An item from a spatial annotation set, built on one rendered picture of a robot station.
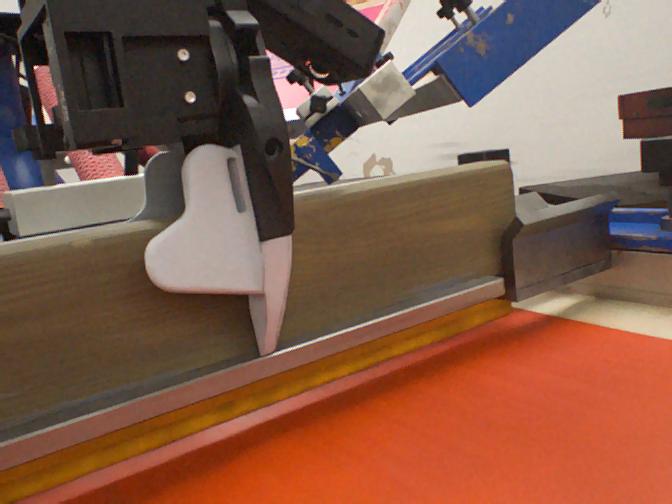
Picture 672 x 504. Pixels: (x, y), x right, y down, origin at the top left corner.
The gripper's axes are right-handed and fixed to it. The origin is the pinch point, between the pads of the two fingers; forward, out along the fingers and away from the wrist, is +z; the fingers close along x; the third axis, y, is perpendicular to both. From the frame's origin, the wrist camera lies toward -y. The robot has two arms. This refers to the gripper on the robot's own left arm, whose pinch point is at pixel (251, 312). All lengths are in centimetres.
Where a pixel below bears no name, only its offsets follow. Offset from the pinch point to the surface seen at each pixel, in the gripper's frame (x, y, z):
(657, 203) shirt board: -19, -71, 6
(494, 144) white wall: -163, -200, 3
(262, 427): 1.0, 0.8, 5.3
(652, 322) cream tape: 7.1, -22.2, 5.3
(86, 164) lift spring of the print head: -48.3, -4.3, -8.5
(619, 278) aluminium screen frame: 3.2, -25.3, 3.8
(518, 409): 8.7, -8.3, 5.3
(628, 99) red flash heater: -44, -106, -8
